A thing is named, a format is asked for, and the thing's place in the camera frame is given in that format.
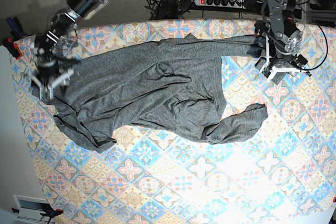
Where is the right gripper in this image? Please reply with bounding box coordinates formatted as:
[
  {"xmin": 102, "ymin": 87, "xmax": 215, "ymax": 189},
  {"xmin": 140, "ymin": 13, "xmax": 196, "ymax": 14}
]
[{"xmin": 26, "ymin": 60, "xmax": 74, "ymax": 100}]

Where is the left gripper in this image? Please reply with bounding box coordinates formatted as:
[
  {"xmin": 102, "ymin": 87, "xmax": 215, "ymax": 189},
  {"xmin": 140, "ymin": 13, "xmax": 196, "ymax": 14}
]
[{"xmin": 255, "ymin": 35, "xmax": 311, "ymax": 84}]

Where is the grey t-shirt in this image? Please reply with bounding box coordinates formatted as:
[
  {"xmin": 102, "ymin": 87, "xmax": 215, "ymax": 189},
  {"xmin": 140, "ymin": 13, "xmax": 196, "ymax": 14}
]
[{"xmin": 44, "ymin": 35, "xmax": 268, "ymax": 153}]

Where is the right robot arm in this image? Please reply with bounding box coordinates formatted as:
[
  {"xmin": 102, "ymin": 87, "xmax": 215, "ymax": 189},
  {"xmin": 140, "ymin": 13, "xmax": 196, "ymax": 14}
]
[{"xmin": 27, "ymin": 0, "xmax": 109, "ymax": 100}]

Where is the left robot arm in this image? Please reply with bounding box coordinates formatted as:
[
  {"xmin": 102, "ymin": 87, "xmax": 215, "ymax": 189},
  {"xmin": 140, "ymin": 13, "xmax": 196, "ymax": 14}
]
[{"xmin": 255, "ymin": 0, "xmax": 311, "ymax": 85}]

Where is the red black clamp upper left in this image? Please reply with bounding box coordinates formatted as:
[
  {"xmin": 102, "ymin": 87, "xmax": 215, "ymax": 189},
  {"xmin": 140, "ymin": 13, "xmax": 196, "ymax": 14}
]
[{"xmin": 2, "ymin": 37, "xmax": 22, "ymax": 59}]

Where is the patterned tablecloth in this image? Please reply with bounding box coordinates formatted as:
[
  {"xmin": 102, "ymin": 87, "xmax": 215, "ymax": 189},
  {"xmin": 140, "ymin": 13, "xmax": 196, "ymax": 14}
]
[{"xmin": 10, "ymin": 24, "xmax": 335, "ymax": 223}]

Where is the white floor vent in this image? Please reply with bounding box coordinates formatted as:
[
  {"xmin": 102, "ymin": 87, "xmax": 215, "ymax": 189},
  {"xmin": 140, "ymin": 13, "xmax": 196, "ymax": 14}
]
[{"xmin": 12, "ymin": 195, "xmax": 51, "ymax": 223}]

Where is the black clamp lower left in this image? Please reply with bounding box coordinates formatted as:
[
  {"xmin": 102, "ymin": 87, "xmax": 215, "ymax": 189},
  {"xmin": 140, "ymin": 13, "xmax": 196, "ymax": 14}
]
[{"xmin": 12, "ymin": 208, "xmax": 64, "ymax": 221}]

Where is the blue handled clamp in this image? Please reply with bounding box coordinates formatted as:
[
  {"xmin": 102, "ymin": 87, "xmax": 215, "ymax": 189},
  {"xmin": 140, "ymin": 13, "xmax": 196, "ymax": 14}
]
[{"xmin": 6, "ymin": 17, "xmax": 27, "ymax": 40}]

